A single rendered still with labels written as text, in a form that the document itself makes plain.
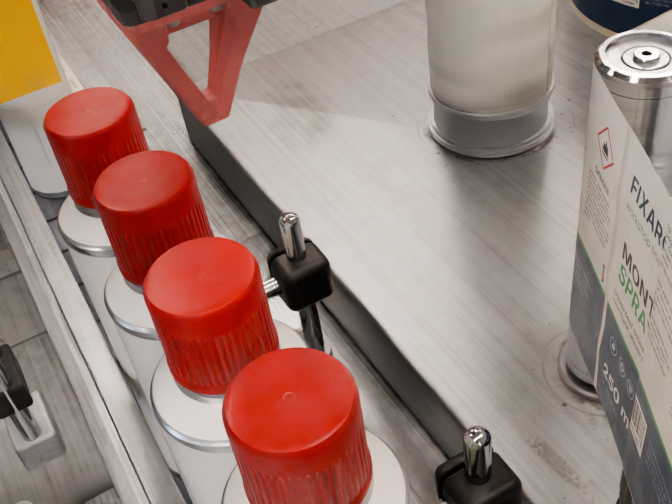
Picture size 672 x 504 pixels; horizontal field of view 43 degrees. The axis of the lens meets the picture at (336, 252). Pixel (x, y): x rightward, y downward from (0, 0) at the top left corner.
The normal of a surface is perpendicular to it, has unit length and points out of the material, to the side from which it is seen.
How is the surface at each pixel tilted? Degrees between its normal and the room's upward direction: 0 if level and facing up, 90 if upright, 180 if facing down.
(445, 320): 0
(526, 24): 90
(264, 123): 0
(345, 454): 90
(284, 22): 0
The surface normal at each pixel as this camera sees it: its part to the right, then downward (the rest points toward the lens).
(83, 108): -0.08, -0.71
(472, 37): -0.36, 0.70
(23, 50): 0.49, 0.55
